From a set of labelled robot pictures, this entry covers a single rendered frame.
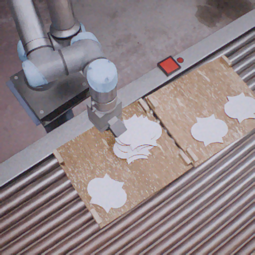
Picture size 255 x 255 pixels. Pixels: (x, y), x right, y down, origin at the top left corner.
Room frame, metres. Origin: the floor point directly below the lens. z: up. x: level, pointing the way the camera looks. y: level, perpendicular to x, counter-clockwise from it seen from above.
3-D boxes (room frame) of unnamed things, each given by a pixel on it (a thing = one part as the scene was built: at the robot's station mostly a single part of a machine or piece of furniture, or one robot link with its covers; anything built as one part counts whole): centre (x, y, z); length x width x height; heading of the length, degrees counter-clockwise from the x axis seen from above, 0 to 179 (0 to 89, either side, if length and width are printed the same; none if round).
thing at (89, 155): (0.45, 0.02, 0.93); 0.41 x 0.35 x 0.02; 125
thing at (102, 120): (0.47, 0.06, 1.25); 0.12 x 0.09 x 0.16; 42
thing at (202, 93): (0.68, -0.33, 0.93); 0.41 x 0.35 x 0.02; 123
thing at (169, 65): (0.88, -0.18, 0.92); 0.06 x 0.06 x 0.01; 36
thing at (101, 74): (0.50, 0.07, 1.41); 0.09 x 0.08 x 0.11; 24
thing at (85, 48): (0.58, 0.12, 1.40); 0.11 x 0.11 x 0.08; 24
